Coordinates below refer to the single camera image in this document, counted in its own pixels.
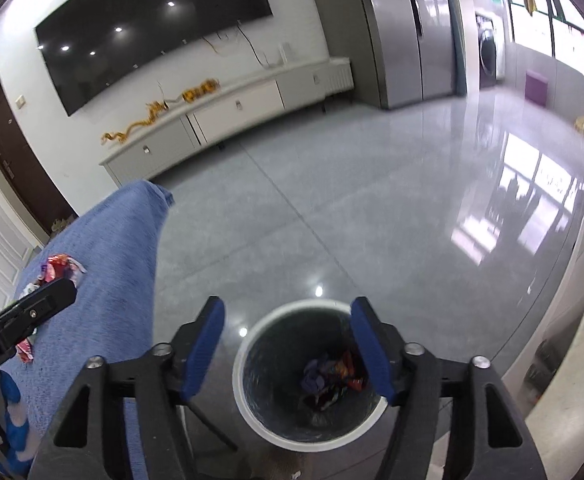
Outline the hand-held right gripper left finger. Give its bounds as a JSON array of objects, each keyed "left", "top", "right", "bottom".
[{"left": 28, "top": 296, "right": 225, "bottom": 480}]

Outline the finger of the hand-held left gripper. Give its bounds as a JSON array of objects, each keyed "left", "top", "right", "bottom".
[{"left": 0, "top": 278, "right": 77, "bottom": 350}]

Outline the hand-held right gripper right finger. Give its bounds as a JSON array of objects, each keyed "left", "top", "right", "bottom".
[{"left": 350, "top": 296, "right": 548, "bottom": 480}]

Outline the red clear wrapper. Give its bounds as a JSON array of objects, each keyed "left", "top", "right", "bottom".
[{"left": 46, "top": 254, "right": 88, "bottom": 281}]

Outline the round white-rimmed trash bin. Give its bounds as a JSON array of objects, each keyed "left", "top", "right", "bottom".
[{"left": 232, "top": 299, "right": 390, "bottom": 451}]

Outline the person's left hand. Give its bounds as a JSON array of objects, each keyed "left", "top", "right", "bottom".
[{"left": 0, "top": 370, "right": 36, "bottom": 479}]

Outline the pile of crumpled wrappers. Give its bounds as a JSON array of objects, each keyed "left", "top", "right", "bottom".
[{"left": 299, "top": 350, "right": 373, "bottom": 411}]

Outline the blue fluffy blanket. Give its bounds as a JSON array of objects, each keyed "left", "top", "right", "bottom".
[{"left": 2, "top": 180, "right": 175, "bottom": 480}]

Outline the dark brown door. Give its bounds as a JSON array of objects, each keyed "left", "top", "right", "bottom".
[{"left": 0, "top": 82, "right": 77, "bottom": 236}]

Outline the golden dragon ornament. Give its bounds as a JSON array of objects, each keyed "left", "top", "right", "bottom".
[{"left": 102, "top": 101, "right": 183, "bottom": 147}]

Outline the white television cabinet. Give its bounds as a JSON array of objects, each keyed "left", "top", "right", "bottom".
[{"left": 99, "top": 55, "right": 355, "bottom": 187}]

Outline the golden tiger ornament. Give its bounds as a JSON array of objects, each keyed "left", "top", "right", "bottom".
[{"left": 182, "top": 78, "right": 221, "bottom": 105}]

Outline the purple box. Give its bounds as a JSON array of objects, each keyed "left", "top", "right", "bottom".
[{"left": 524, "top": 71, "right": 549, "bottom": 107}]

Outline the grey refrigerator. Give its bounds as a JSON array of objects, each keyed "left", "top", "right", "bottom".
[{"left": 349, "top": 0, "right": 468, "bottom": 110}]

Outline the washing machine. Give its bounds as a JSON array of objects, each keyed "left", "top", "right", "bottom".
[{"left": 474, "top": 12, "right": 508, "bottom": 90}]

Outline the blue curtain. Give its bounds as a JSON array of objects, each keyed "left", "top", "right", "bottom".
[{"left": 447, "top": 0, "right": 473, "bottom": 96}]

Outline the balcony window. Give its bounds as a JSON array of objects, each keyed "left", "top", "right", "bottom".
[{"left": 507, "top": 0, "right": 584, "bottom": 92}]

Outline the large wall television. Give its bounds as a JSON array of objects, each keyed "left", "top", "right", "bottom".
[{"left": 34, "top": 0, "right": 273, "bottom": 117}]

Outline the black television cable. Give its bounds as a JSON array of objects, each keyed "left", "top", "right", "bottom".
[{"left": 237, "top": 22, "right": 273, "bottom": 68}]

